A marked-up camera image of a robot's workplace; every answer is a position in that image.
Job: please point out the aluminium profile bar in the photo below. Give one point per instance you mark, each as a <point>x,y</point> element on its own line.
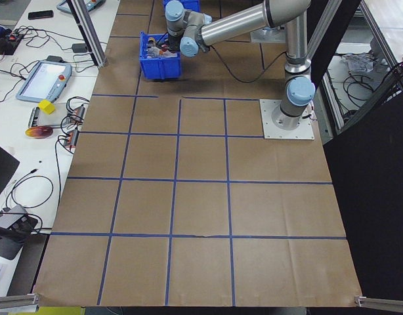
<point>14,302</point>
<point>382,301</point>

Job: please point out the silver metal box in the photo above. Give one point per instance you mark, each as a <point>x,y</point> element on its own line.
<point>33,117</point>

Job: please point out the black button box device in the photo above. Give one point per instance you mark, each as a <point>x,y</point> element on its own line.
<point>24,224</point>

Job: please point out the black frame cover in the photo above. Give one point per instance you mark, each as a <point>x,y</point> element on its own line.
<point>347,8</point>
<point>372,197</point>

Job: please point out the orange red disc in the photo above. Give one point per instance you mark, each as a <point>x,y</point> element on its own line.
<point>39,132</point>

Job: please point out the yellow green item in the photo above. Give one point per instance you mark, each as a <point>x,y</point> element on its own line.
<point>57,310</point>

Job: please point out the silver clear button part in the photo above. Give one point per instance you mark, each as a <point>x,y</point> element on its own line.
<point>152,51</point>

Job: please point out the black flat mat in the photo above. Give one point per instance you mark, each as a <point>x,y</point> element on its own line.
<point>1,170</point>

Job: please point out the silver metal frame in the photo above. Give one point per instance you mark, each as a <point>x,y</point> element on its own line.
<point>380,39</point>

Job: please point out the blue bin with black parts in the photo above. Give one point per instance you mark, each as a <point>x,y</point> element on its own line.
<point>188,4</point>

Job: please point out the crumpled white plastic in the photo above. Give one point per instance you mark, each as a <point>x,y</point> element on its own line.
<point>357,62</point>

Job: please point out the dark grey power adapter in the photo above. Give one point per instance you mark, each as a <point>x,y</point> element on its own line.
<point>78,48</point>

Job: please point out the grey plastic box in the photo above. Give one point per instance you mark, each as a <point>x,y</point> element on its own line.
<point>55,59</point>

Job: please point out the light blue teach pendant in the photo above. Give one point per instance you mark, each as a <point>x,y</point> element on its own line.
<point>44,82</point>
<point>64,6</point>

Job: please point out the grey desktop device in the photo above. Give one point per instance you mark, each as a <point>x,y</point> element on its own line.
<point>4,247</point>

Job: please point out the black smartphone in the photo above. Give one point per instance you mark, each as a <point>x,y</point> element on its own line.
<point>40,14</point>

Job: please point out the blue bin with buttons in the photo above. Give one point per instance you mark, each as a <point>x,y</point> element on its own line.
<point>160,69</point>

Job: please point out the white side desk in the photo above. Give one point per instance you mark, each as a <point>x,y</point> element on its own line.
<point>31,154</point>

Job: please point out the white square base plate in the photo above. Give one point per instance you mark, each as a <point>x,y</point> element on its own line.
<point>259,36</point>
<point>270,131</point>

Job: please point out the aluminium frame post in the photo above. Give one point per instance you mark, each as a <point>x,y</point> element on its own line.
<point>90,36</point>

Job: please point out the white flat pad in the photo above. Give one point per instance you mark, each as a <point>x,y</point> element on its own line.
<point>50,120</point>

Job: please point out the grey hub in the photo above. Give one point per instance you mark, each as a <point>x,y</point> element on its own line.
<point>8,218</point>

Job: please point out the red push button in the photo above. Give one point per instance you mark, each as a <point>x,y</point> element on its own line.
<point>163,49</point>

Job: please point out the yellow black push button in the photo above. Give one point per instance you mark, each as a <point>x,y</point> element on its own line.
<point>151,41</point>

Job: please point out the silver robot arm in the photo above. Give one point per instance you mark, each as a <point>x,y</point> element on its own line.
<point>273,29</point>
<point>296,39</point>

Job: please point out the yellow cube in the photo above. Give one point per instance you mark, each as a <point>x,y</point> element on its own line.
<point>46,107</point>

